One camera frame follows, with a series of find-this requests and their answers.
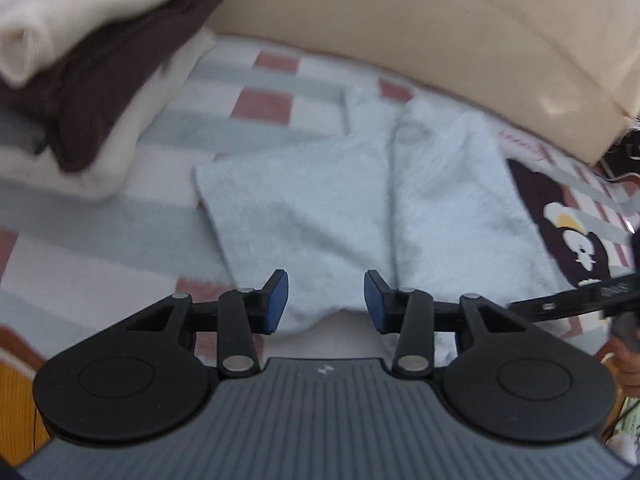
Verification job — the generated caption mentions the beige leather sofa backrest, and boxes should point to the beige leather sofa backrest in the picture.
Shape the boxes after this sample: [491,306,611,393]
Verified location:
[212,0,639,164]

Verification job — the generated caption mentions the light grey cat t-shirt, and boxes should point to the light grey cat t-shirt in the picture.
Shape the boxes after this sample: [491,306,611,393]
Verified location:
[194,90,568,333]

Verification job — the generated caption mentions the black bag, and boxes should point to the black bag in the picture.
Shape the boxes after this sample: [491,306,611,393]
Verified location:
[599,118,640,183]

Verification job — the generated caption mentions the plaid grey red blanket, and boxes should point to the plaid grey red blanket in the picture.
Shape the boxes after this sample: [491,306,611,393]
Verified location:
[1,37,639,356]

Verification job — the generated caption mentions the light green garment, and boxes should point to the light green garment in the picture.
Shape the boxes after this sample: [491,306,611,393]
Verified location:
[605,398,640,466]

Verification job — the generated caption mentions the person's right hand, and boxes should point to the person's right hand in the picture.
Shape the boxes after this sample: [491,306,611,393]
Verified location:
[599,336,640,399]

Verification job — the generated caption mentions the white folded garment bottom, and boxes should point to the white folded garment bottom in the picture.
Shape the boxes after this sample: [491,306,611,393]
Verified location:
[1,27,216,200]

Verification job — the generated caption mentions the dark brown cartoon garment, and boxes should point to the dark brown cartoon garment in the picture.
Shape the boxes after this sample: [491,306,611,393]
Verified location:
[506,159,612,287]

